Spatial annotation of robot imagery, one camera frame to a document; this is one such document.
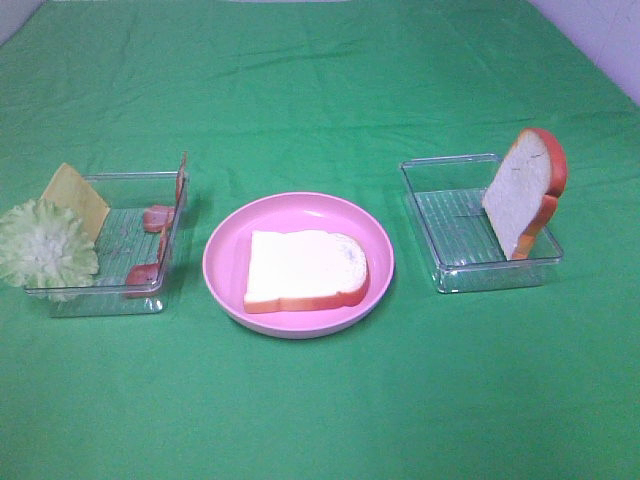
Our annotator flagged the toy bread slice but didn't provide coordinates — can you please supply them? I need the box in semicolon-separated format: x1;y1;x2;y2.
482;127;568;260
243;230;369;314

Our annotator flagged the toy bacon strip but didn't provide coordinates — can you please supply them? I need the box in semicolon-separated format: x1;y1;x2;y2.
124;225;170;299
143;152;188;233

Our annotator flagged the toy bacon strip front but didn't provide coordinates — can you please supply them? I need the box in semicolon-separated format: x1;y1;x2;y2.
124;225;170;299

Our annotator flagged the green toy lettuce leaf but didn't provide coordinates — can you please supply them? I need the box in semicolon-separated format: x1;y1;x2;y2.
1;199;99;302

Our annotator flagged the pink round plate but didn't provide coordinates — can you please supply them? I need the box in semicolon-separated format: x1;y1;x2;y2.
202;192;395;339

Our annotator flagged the clear right plastic tray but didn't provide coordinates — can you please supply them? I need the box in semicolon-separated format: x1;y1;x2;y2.
400;153;563;293

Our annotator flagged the clear plastic tray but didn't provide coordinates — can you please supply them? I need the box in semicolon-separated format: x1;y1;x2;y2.
24;171;188;317
400;153;563;293

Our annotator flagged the green tablecloth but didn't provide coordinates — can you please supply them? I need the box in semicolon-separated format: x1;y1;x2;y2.
1;1;639;479

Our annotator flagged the clear left plastic tray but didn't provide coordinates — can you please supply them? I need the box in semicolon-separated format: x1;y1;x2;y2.
24;171;188;317

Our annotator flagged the yellow toy cheese slice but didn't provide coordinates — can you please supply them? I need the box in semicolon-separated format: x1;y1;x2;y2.
41;163;110;241

